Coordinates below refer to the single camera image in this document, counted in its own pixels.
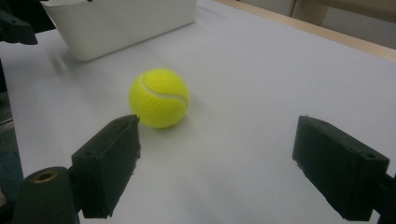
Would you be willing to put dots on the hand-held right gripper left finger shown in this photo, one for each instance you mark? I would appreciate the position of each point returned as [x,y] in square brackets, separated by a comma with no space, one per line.
[102,168]

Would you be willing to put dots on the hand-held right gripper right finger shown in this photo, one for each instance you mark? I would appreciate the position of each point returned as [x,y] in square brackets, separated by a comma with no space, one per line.
[336,168]

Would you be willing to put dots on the yellow tennis ball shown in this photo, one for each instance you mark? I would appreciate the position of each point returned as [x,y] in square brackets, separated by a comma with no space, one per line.
[158,98]

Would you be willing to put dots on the white plastic bin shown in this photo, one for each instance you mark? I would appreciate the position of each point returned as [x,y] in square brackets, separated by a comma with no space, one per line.
[124,25]

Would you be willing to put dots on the light wooden table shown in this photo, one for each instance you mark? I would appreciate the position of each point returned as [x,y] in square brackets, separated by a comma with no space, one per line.
[311,28]

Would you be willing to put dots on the light wooden desk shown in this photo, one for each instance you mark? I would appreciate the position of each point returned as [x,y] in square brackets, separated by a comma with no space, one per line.
[309,11]

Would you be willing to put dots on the metal floor rail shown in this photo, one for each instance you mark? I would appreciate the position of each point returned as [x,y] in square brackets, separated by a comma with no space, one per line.
[6,125]

